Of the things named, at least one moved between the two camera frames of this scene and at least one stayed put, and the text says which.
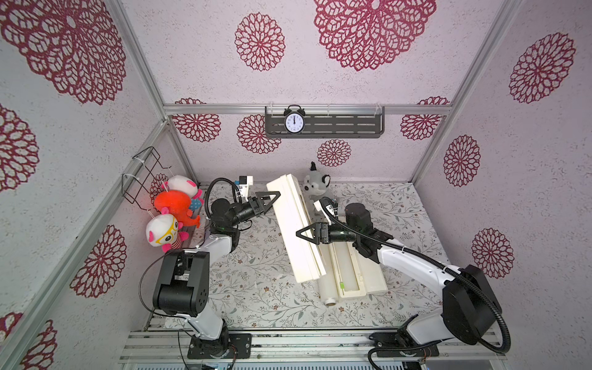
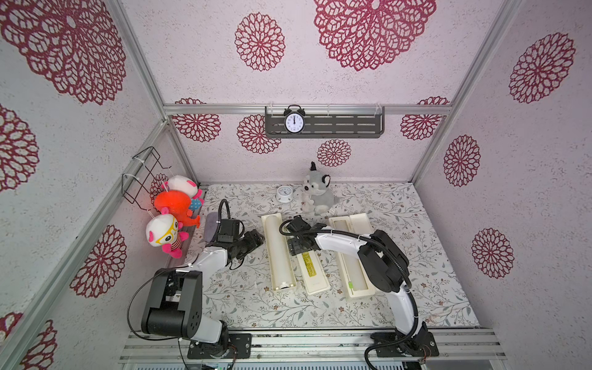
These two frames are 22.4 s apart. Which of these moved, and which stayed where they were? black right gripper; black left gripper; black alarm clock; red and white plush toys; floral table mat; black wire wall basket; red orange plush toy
Moved: black right gripper; black left gripper
Stayed: black wire wall basket; black alarm clock; floral table mat; red orange plush toy; red and white plush toys
